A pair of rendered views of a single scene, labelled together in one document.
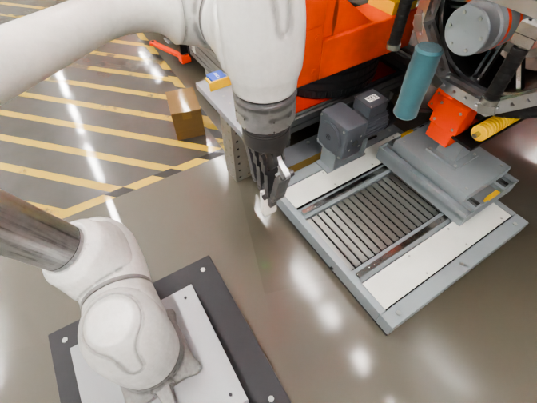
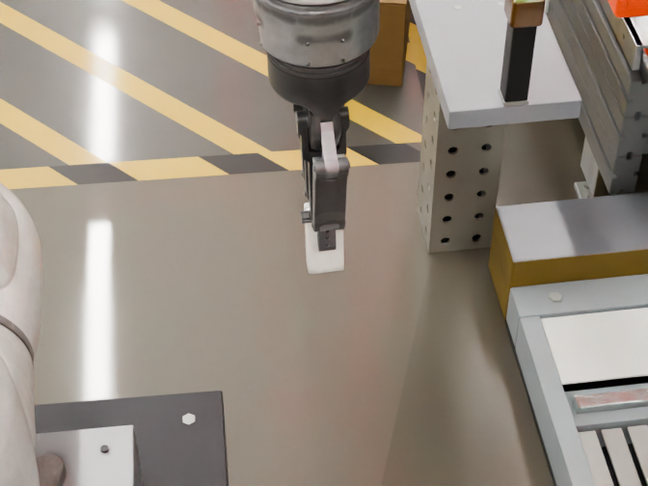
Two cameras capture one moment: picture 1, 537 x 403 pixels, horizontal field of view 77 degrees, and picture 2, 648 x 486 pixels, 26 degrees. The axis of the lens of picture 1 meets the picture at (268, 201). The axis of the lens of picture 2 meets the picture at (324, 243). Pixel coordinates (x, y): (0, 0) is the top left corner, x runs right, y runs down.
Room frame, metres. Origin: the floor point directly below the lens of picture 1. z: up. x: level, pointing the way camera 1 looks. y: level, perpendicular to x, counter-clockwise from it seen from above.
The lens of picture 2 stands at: (-0.32, -0.35, 1.57)
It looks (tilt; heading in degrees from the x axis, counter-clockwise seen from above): 45 degrees down; 25
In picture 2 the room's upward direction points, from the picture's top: straight up
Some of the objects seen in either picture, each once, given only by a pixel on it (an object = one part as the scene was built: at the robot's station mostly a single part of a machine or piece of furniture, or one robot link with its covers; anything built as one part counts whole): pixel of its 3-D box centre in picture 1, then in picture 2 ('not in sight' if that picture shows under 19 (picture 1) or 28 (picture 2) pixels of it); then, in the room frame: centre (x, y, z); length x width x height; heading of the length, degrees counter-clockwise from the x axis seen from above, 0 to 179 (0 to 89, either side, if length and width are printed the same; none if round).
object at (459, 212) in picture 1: (443, 168); not in sight; (1.12, -0.82, 0.13); 0.50 x 0.36 x 0.10; 33
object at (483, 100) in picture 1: (504, 75); not in sight; (0.75, -0.58, 0.83); 0.04 x 0.04 x 0.16
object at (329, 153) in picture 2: (279, 162); (327, 136); (0.39, -0.02, 0.89); 0.05 x 0.02 x 0.05; 33
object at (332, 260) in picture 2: (269, 202); (324, 240); (0.41, 0.00, 0.75); 0.03 x 0.01 x 0.07; 123
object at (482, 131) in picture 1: (499, 121); not in sight; (0.98, -0.83, 0.51); 0.29 x 0.06 x 0.06; 123
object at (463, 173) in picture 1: (460, 137); not in sight; (1.12, -0.82, 0.32); 0.40 x 0.30 x 0.28; 33
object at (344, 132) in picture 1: (361, 131); not in sight; (1.23, -0.43, 0.26); 0.42 x 0.18 x 0.35; 123
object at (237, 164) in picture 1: (236, 141); (462, 127); (1.21, 0.15, 0.21); 0.10 x 0.10 x 0.42; 33
